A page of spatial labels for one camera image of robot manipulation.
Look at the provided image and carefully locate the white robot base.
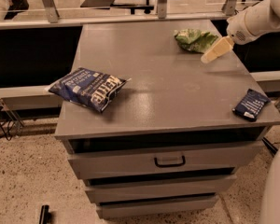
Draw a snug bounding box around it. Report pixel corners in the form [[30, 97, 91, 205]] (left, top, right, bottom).
[[259, 148, 280, 224]]

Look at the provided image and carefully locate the grey metal rail frame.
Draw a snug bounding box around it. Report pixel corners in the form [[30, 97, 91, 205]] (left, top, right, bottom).
[[0, 0, 238, 30]]

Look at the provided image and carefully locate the black object on floor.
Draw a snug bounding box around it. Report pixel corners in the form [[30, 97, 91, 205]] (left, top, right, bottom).
[[38, 205, 51, 224]]

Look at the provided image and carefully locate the middle grey drawer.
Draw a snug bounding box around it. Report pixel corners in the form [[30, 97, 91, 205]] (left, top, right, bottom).
[[85, 175, 236, 204]]

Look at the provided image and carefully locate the grey drawer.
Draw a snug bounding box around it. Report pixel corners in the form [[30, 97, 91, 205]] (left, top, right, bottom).
[[85, 175, 236, 204], [96, 195, 218, 219], [68, 141, 262, 179]]

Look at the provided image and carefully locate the grey drawer cabinet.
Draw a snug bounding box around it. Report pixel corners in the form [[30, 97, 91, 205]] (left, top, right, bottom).
[[56, 21, 280, 207]]

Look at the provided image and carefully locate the top grey drawer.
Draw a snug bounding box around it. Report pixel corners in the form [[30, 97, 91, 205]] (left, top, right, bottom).
[[68, 141, 262, 179]]

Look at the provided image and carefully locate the blue kettle chip bag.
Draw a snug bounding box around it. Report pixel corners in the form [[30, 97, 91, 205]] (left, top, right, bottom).
[[46, 67, 128, 113]]

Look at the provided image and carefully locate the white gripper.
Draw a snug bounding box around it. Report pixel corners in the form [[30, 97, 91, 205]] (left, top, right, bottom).
[[201, 7, 265, 63]]

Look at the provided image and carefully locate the black drawer handle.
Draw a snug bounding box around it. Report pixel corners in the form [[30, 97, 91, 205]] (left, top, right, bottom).
[[154, 155, 186, 168]]

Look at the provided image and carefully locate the bottom grey drawer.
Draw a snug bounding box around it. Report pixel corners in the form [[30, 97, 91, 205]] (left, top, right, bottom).
[[96, 195, 218, 219]]

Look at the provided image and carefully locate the black cables left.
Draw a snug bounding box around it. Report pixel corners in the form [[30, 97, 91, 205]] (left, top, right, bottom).
[[0, 100, 24, 149]]

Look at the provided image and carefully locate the green jalapeno chip bag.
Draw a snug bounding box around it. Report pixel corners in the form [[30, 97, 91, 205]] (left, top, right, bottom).
[[174, 29, 218, 53]]

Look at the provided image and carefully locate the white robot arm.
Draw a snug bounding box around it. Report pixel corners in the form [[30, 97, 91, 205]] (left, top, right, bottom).
[[201, 0, 280, 63]]

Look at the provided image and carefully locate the blue rxbar blueberry bar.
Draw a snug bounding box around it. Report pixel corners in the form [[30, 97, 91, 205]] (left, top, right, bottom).
[[232, 89, 270, 122]]

